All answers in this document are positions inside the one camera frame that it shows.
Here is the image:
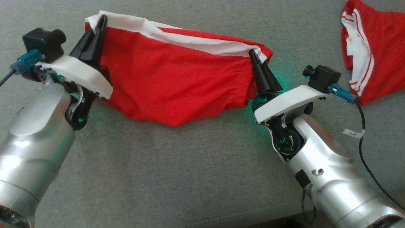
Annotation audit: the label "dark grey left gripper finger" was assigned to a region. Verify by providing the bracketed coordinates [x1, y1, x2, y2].
[69, 29, 96, 61]
[87, 14, 109, 64]

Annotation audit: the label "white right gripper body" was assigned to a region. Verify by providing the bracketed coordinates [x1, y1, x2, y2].
[252, 85, 328, 162]

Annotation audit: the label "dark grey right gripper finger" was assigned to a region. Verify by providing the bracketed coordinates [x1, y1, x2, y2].
[256, 57, 283, 93]
[248, 49, 269, 94]

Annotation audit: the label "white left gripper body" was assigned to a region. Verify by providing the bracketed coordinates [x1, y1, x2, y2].
[30, 54, 113, 131]

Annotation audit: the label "red shorts white trim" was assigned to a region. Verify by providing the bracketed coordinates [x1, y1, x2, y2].
[84, 10, 273, 127]

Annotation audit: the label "red basketball jersey white sleeves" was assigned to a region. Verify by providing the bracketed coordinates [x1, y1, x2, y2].
[341, 0, 405, 106]

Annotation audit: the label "large grey sofa seat cushion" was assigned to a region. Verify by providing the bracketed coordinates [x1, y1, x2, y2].
[0, 0, 405, 228]

